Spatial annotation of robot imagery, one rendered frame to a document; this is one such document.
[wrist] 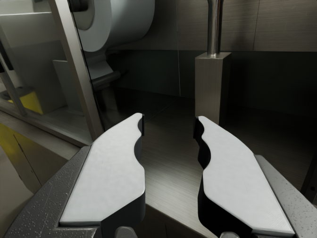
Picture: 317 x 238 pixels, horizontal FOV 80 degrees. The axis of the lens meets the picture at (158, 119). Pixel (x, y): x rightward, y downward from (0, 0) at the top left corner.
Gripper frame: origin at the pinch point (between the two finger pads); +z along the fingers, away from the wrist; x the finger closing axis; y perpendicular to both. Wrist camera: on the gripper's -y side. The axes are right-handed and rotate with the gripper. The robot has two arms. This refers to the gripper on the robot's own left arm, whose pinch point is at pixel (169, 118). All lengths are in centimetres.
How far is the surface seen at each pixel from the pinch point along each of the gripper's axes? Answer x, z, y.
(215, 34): 15, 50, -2
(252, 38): 33, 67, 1
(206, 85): 14, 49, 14
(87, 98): -21.1, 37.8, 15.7
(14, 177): -143, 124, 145
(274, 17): 37, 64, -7
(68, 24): -23.3, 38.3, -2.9
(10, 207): -122, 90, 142
